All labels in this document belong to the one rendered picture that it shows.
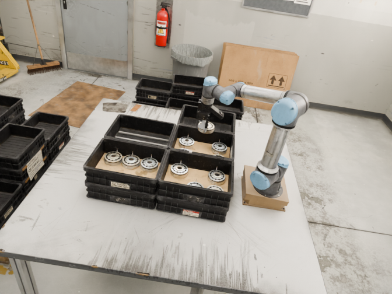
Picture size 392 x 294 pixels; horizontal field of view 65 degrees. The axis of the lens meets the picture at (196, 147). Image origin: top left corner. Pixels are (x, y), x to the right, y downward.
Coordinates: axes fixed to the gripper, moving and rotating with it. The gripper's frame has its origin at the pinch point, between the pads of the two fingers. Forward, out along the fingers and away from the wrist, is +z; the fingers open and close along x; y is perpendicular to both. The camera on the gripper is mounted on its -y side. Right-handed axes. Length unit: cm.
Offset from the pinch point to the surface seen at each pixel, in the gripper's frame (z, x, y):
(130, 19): 41, -268, 130
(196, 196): 7.7, 48.6, -1.3
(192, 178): 13.7, 30.7, 3.1
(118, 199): 20, 50, 41
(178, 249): 22, 72, 3
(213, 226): 24, 53, -13
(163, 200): 16, 49, 16
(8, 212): 66, 42, 122
